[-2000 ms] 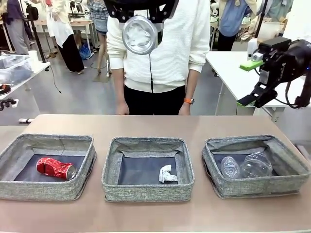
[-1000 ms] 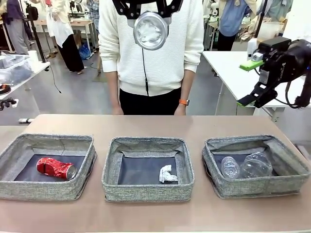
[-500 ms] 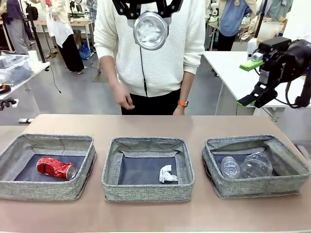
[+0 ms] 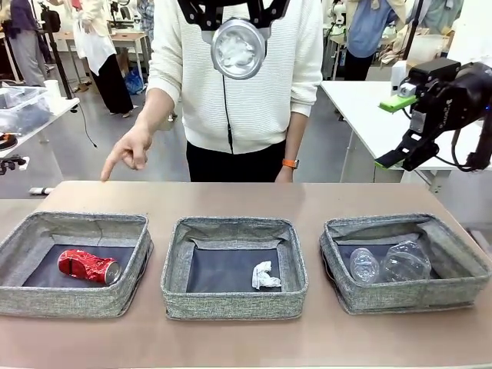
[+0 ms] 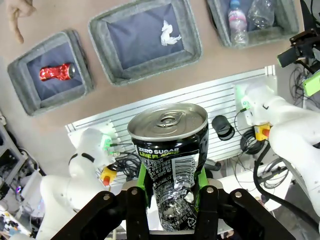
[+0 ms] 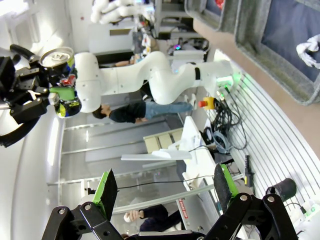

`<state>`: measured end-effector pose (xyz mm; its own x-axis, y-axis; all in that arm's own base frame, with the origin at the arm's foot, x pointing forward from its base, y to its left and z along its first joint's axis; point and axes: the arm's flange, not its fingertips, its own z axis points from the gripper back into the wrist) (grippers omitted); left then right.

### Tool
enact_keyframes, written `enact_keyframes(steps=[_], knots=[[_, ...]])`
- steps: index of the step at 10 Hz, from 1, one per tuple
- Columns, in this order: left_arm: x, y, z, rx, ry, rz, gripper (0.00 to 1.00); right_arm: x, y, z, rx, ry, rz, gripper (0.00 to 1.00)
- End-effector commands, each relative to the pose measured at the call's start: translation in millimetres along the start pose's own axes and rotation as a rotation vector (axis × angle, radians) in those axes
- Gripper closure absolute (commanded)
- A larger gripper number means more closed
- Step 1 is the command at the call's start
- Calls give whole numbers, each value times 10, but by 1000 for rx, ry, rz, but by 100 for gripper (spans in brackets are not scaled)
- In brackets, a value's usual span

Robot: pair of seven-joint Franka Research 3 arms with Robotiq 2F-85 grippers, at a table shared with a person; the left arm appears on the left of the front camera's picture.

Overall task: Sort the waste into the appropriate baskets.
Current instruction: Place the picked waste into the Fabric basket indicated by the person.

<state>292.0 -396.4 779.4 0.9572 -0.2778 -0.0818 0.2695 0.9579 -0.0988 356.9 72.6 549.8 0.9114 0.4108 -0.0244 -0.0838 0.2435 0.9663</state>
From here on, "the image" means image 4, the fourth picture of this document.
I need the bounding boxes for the white paper ball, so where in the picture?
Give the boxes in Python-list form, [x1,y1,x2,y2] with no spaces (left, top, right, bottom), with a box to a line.
[251,261,282,291]

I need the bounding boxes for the thin black floor cable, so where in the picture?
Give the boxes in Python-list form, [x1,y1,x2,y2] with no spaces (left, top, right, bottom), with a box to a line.
[78,102,98,149]

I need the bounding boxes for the wooden top table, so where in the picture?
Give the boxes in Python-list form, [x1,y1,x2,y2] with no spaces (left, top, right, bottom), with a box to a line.
[110,31,153,80]

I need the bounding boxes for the grey fabric basket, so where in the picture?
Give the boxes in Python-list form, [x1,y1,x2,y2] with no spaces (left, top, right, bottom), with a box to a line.
[0,211,155,319]
[318,213,492,316]
[160,216,309,321]

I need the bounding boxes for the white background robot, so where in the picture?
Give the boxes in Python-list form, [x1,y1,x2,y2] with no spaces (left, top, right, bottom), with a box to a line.
[113,0,136,24]
[330,3,347,36]

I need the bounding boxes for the white paper cup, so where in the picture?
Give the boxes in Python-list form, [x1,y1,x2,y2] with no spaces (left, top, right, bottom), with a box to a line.
[43,79,62,105]

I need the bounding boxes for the thin black hanging cord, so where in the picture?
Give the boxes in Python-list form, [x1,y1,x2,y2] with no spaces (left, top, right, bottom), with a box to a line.
[221,75,235,155]

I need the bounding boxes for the translucent plastic bin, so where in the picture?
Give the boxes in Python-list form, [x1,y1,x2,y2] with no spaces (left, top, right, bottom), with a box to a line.
[406,34,451,65]

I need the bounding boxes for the clear plastic cup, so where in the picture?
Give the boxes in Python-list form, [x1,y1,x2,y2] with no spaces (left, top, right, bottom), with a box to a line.
[380,240,432,284]

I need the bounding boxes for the bystander in white blouse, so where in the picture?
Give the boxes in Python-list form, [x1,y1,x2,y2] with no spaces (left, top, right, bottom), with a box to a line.
[72,0,135,117]

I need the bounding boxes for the black clamp mount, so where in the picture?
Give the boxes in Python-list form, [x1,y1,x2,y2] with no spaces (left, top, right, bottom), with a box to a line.
[0,155,30,175]

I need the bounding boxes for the clear plastic water bottle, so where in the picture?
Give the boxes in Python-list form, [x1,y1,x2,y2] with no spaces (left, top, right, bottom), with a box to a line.
[349,248,381,284]

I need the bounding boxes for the person in white sweater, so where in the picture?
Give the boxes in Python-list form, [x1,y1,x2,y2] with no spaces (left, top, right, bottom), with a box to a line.
[145,0,324,182]

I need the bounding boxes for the black soda can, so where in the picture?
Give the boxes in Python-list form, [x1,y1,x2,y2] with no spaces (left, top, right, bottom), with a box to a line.
[210,17,268,81]

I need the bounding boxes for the white side table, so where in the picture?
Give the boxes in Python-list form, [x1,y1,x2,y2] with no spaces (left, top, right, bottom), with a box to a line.
[319,79,492,184]

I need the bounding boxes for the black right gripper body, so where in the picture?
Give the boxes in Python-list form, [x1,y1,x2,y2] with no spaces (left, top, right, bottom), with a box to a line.
[399,58,492,172]

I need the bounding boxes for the person's left forearm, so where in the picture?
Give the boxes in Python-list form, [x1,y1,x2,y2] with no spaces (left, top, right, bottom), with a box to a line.
[286,105,311,161]

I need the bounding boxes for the bystander in dark top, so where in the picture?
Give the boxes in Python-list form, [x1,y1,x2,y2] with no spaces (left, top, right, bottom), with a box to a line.
[7,0,50,88]

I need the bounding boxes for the bystander in blue shirt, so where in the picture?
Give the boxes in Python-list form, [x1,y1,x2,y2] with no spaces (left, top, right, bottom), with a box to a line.
[344,0,397,81]

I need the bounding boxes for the blue plastic bag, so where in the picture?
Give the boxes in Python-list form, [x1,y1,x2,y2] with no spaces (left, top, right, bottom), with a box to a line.
[125,68,146,95]

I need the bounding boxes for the crushed red soda can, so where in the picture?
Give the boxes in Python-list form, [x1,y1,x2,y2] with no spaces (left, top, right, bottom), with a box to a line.
[57,248,123,286]

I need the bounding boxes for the person's right forearm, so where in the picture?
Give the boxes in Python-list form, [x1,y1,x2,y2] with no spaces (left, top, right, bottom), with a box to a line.
[134,86,181,135]

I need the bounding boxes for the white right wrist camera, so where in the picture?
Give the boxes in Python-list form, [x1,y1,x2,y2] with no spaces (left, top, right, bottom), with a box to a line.
[391,60,418,99]

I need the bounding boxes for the clear plastic storage box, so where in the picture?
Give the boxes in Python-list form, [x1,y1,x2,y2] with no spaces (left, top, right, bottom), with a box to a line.
[0,86,54,136]

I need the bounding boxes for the white work table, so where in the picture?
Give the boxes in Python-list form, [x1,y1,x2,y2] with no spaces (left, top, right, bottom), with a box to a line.
[0,95,81,158]

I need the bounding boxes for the person's right hand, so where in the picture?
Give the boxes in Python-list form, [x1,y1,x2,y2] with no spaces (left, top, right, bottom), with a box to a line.
[100,125,155,181]

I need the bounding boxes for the black stand pole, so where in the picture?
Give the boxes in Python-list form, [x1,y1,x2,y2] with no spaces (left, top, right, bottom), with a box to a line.
[38,0,74,100]
[405,0,424,62]

